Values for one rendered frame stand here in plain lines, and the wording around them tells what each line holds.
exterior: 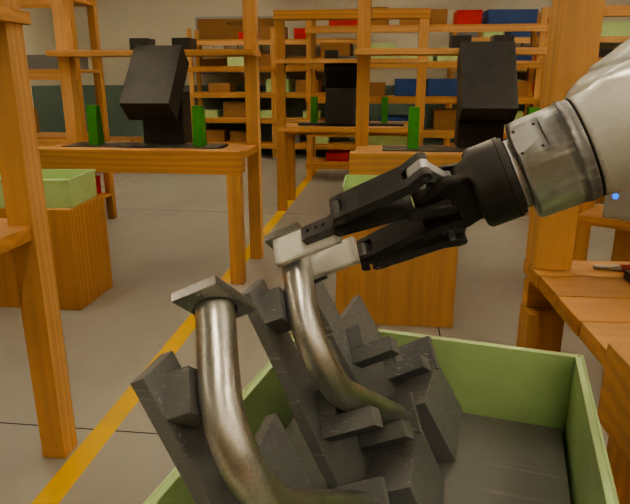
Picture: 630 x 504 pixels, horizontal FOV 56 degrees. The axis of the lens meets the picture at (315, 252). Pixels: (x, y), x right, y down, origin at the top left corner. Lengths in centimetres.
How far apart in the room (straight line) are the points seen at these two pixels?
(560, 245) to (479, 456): 81
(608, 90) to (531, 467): 51
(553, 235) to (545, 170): 104
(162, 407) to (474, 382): 59
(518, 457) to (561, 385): 13
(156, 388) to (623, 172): 39
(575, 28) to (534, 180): 101
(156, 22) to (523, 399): 1135
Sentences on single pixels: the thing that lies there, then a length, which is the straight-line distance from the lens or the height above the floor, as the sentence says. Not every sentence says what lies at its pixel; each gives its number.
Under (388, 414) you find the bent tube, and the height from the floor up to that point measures 98.
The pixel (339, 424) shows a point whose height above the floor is 100.
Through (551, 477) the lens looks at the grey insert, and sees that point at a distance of 85.
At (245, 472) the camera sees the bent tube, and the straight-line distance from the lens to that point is 41.
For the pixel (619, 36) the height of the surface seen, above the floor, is 201.
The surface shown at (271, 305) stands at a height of 113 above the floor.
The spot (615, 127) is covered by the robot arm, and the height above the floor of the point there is 130.
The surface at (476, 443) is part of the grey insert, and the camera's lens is 89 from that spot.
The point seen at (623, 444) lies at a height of 77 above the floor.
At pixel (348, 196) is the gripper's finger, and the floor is 123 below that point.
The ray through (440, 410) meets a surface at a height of 90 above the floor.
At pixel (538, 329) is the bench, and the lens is 162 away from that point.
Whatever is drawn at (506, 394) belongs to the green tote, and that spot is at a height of 89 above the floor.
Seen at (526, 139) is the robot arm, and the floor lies 129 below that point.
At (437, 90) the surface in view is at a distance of 808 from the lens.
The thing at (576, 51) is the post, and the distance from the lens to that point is 151.
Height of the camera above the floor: 133
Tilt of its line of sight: 16 degrees down
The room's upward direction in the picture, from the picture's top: straight up
